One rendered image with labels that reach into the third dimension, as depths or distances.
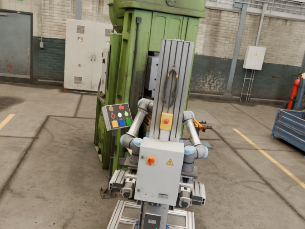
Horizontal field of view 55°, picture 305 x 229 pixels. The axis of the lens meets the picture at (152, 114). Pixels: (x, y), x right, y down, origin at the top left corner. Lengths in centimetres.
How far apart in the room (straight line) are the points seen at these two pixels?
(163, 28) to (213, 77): 670
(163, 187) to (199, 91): 804
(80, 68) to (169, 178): 698
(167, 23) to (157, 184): 211
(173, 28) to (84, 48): 538
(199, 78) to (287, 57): 318
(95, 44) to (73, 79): 120
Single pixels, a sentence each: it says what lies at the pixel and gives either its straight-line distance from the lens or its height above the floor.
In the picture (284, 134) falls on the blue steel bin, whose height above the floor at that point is 23.
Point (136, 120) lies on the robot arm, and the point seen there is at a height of 120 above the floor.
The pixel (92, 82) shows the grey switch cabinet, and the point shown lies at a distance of 902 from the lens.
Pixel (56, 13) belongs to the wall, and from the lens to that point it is 961.
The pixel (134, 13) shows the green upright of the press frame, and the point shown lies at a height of 224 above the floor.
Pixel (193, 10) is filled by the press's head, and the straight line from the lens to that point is 387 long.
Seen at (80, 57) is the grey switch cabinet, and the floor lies 106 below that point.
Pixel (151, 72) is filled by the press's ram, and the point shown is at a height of 159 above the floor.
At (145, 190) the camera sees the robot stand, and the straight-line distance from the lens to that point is 241.
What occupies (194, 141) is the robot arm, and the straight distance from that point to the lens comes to 296.
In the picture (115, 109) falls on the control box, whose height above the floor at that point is 115.
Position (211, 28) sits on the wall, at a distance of 1009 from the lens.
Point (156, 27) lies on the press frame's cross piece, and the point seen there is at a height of 212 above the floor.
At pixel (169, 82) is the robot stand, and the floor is 171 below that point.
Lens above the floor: 209
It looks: 16 degrees down
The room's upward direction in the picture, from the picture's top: 7 degrees clockwise
